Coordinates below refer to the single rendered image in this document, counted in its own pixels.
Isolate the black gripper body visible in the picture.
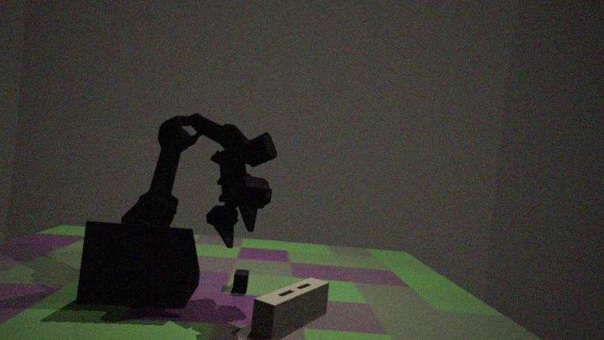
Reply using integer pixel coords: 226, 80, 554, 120
206, 167, 270, 223

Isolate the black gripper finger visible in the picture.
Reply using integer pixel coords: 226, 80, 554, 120
210, 217, 239, 248
236, 191, 266, 232

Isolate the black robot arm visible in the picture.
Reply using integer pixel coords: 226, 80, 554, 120
121, 113, 277, 227

